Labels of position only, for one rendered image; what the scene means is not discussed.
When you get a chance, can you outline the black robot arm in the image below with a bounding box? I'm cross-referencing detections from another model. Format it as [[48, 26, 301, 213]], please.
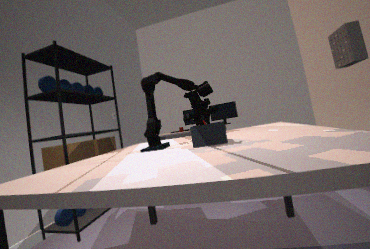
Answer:
[[141, 72, 213, 148]]

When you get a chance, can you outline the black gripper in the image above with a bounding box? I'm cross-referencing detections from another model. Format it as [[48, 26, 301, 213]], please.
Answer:
[[183, 99, 219, 125]]

